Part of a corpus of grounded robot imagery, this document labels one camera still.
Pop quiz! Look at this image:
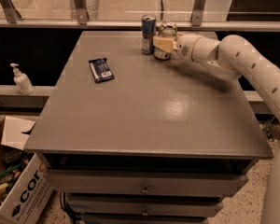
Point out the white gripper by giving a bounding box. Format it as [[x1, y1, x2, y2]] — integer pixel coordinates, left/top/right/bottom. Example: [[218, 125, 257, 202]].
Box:
[[153, 34, 201, 62]]

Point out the grey drawer cabinet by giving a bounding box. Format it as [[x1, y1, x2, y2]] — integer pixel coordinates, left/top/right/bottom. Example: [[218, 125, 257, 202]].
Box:
[[25, 31, 272, 224]]

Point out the white cardboard box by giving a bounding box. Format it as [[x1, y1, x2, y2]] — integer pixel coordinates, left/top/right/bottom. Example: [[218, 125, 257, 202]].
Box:
[[0, 116, 53, 224]]

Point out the grey drawer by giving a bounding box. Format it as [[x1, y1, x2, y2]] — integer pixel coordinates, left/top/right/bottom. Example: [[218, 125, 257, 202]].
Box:
[[68, 195, 223, 217], [45, 170, 247, 197]]

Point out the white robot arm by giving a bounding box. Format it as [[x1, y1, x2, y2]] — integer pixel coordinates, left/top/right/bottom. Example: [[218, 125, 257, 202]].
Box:
[[153, 34, 280, 224]]

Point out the dark blue snack packet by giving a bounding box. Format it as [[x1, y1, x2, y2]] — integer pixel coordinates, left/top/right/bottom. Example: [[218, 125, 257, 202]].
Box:
[[89, 58, 115, 83]]

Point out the top grey drawer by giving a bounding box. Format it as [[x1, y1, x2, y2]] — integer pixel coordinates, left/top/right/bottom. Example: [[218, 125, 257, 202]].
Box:
[[45, 170, 247, 197]]

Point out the blue silver redbull can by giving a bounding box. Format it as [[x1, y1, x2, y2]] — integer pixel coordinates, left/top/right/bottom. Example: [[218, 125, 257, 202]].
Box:
[[142, 14, 157, 54]]

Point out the white pump soap bottle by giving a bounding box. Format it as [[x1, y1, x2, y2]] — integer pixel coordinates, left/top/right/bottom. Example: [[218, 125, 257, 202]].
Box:
[[10, 63, 35, 94]]

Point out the green white 7up can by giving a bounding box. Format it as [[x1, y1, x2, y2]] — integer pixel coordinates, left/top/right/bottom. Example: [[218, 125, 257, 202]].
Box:
[[154, 21, 177, 60]]

